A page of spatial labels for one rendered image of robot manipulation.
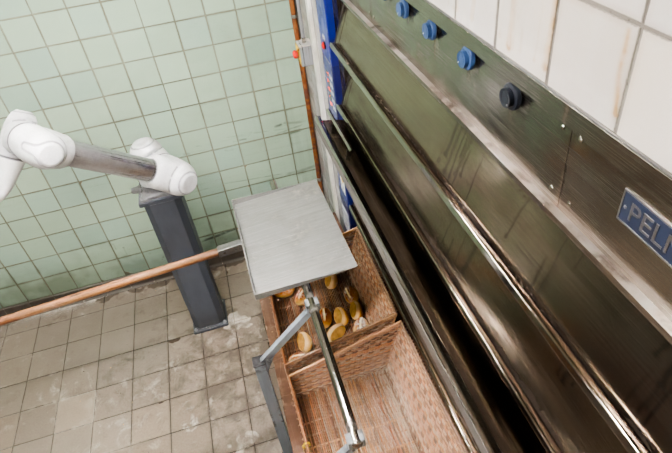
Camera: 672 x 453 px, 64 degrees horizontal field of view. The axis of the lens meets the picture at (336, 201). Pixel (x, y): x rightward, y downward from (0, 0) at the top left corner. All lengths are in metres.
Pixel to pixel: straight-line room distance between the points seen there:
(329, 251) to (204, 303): 1.43
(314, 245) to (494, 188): 0.96
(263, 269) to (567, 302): 1.18
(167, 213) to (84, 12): 1.02
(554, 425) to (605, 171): 0.55
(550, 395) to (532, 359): 0.08
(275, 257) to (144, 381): 1.56
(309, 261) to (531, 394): 0.95
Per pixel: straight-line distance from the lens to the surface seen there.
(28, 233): 3.60
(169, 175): 2.43
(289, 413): 2.25
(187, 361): 3.27
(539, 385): 1.19
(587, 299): 0.95
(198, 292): 3.13
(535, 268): 1.03
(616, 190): 0.82
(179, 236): 2.86
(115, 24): 2.92
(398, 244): 1.57
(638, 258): 0.83
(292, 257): 1.92
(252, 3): 2.91
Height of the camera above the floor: 2.49
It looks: 38 degrees down
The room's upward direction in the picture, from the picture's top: 8 degrees counter-clockwise
